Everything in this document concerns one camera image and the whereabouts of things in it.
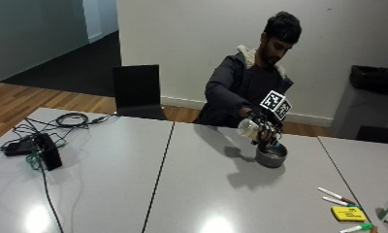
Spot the red-capped white marker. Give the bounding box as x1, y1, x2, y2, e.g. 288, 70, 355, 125
317, 186, 360, 206

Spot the yellow sponge eraser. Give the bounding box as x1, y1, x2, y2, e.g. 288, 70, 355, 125
329, 205, 368, 223

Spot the black chair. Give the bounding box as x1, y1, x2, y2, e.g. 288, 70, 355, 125
111, 64, 168, 121
356, 125, 388, 146

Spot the green cable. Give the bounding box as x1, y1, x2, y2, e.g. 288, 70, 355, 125
24, 142, 47, 171

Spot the clear plastic bottle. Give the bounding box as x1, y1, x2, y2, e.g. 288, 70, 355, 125
236, 117, 264, 141

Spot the grey bowl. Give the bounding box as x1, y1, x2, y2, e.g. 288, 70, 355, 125
255, 142, 288, 169

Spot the the person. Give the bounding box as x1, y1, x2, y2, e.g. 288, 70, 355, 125
194, 11, 304, 128

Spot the grey bin with black bag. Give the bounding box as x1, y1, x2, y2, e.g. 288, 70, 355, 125
329, 64, 388, 141

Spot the white marker cube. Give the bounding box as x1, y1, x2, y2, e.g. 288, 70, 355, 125
259, 89, 293, 121

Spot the black flat device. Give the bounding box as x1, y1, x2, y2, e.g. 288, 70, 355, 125
2, 137, 36, 157

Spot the black device box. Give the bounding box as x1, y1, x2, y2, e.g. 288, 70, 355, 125
32, 132, 64, 172

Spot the green-capped white marker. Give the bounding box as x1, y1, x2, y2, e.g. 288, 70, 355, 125
323, 196, 363, 209
339, 222, 375, 233

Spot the black coiled cable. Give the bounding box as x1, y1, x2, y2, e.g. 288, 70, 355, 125
12, 112, 114, 137

